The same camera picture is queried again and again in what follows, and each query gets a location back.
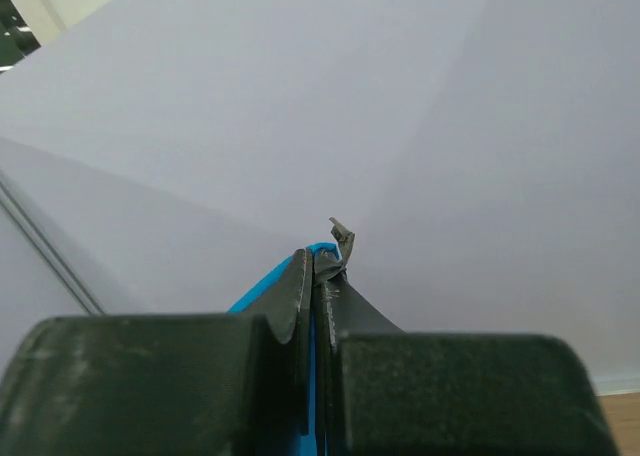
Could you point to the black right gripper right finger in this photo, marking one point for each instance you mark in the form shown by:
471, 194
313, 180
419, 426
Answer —
384, 391

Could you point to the blue t shirt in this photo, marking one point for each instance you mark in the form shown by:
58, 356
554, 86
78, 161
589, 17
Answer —
286, 377

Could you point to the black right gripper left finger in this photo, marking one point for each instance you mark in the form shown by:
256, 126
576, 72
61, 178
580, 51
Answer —
169, 384

